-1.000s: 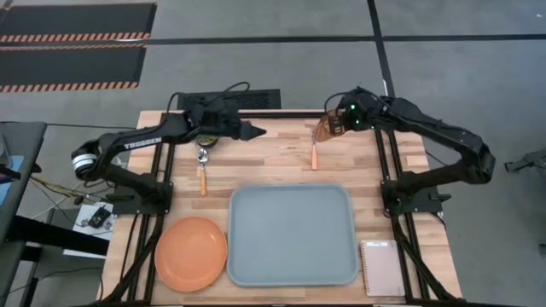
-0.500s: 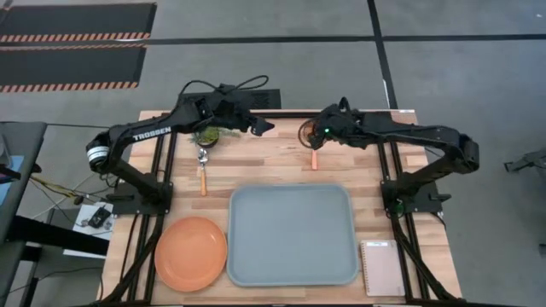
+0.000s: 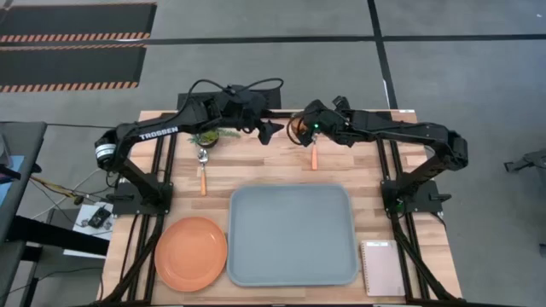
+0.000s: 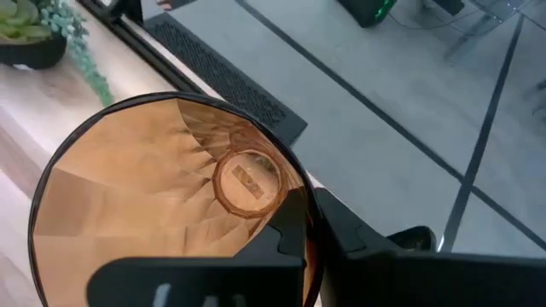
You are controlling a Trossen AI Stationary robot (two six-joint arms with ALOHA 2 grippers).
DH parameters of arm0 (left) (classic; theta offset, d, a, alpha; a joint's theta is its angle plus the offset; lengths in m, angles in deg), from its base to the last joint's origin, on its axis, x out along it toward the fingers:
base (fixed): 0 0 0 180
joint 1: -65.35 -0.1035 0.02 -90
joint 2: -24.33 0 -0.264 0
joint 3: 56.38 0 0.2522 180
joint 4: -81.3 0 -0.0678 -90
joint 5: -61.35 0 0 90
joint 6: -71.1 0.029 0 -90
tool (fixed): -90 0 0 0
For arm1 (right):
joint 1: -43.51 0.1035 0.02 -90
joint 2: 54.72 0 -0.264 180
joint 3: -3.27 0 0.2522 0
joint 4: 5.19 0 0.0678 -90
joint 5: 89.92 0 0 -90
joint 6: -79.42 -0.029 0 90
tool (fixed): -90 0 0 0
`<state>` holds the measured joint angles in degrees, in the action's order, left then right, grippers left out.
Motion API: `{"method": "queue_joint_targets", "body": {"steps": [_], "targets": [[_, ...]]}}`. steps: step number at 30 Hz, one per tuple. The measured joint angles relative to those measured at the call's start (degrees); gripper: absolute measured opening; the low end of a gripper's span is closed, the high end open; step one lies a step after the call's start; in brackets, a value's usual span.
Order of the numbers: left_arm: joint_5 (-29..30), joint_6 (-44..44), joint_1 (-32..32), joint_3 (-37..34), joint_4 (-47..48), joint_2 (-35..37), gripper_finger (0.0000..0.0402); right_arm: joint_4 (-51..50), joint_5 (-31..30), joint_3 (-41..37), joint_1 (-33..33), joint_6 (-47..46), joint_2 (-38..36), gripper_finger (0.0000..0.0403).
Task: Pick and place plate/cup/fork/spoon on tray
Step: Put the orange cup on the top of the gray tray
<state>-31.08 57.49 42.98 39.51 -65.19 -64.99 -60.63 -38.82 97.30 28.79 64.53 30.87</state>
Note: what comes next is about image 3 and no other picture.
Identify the small black device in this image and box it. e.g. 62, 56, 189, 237
87, 206, 113, 229

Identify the pink spiral notebook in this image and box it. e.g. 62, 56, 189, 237
360, 239, 407, 298

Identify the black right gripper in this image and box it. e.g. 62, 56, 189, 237
291, 96, 356, 148

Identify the bundle of floor cables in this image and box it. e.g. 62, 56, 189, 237
28, 168, 114, 206

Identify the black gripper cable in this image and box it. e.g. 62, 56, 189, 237
181, 77, 285, 116

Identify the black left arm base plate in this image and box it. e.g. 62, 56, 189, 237
112, 182, 174, 216

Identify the white paper sheet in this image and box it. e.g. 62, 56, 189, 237
63, 201, 115, 259

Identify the grey plastic tray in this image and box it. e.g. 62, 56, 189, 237
225, 182, 360, 287

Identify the orange plate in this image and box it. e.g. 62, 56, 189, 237
154, 216, 229, 293

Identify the spoon with orange handle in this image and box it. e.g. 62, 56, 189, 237
197, 148, 210, 197

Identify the dark chair base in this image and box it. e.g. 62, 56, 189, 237
503, 148, 546, 185

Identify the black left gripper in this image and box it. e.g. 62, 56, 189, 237
215, 84, 286, 146

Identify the black hazard-striped floor mat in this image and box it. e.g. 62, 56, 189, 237
0, 43, 148, 94
0, 2, 159, 44

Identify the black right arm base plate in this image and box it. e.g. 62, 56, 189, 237
380, 178, 443, 215

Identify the green plant in black pot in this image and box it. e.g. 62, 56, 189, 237
187, 126, 242, 148

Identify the grey side table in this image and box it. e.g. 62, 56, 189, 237
0, 120, 49, 304

